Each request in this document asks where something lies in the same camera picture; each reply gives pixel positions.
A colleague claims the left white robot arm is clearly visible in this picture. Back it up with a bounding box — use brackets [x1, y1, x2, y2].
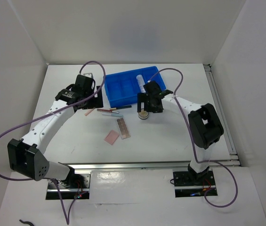
[8, 73, 103, 188]

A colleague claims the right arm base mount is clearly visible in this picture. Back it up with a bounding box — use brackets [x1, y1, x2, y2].
[169, 170, 218, 198]

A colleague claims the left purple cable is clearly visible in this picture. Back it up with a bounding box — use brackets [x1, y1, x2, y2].
[0, 61, 107, 225]

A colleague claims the eyeshadow palette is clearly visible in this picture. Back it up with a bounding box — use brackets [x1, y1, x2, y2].
[116, 117, 131, 139]

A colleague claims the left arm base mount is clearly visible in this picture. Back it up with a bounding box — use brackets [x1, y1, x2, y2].
[45, 172, 91, 200]

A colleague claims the black hook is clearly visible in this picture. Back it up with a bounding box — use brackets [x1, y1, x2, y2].
[19, 219, 34, 226]

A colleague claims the blue plastic compartment tray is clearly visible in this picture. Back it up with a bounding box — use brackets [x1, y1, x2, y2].
[105, 66, 158, 108]

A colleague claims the silver blue mascara tube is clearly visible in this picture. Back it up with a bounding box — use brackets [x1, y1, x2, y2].
[102, 112, 123, 118]

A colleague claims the aluminium front rail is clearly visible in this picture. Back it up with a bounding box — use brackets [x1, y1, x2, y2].
[70, 161, 189, 170]

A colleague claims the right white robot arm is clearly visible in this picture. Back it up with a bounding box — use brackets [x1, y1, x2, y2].
[137, 81, 224, 185]

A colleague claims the white cosmetic tube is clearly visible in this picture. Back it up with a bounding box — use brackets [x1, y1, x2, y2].
[136, 74, 146, 93]

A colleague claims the pink concealer stick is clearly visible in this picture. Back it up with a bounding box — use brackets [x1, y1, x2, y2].
[84, 108, 95, 116]

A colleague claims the red lip gloss tube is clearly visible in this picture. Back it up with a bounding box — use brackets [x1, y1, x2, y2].
[97, 108, 112, 113]

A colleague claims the aluminium side rail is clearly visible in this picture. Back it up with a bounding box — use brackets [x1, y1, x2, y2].
[203, 65, 241, 167]

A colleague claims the round powder compact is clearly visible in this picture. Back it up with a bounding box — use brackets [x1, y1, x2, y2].
[138, 108, 149, 120]

